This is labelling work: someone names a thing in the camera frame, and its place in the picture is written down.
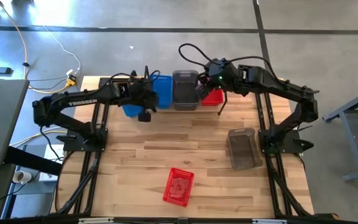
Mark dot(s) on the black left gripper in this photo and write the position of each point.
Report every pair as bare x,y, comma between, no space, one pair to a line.
146,95

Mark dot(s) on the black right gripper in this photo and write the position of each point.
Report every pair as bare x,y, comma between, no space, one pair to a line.
222,76

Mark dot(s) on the blue slotted plastic basket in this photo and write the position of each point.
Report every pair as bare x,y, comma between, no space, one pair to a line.
164,90
131,111

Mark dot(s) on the red slotted plastic basket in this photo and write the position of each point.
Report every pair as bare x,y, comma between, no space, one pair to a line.
178,188
214,99

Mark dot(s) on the grey translucent plastic bin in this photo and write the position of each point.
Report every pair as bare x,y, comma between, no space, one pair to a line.
244,151
185,93

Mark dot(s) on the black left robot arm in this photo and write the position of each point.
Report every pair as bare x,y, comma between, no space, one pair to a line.
82,101

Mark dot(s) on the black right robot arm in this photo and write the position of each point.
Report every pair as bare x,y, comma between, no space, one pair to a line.
278,84

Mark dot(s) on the long black floor tape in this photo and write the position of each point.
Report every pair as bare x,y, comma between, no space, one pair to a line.
135,30

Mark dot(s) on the short black floor tape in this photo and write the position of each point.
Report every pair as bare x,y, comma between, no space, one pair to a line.
258,15

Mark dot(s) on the yellow plug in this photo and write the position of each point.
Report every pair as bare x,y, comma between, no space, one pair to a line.
70,82

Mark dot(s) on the white plug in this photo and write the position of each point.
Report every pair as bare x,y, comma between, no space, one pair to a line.
70,73

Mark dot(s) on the white box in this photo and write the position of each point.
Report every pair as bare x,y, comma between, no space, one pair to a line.
53,155

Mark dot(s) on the black desk beam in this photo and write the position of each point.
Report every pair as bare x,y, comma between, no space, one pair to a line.
33,160

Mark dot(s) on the grey desk top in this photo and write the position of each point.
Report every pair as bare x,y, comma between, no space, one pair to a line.
2,124

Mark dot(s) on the white paper cup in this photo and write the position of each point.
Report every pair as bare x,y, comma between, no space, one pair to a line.
22,177

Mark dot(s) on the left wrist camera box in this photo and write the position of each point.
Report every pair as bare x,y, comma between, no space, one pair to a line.
144,117

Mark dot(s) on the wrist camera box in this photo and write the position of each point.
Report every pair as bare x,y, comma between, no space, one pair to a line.
204,91
144,117

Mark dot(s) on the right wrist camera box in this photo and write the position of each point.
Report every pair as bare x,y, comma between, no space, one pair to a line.
204,91

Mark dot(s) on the black aluminium table frame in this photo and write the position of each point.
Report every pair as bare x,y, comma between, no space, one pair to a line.
260,105

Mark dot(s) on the silver frame bracket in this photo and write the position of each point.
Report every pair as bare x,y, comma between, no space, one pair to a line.
269,221
96,220

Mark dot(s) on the grey metal desk frame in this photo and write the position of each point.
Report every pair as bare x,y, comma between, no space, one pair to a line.
353,146

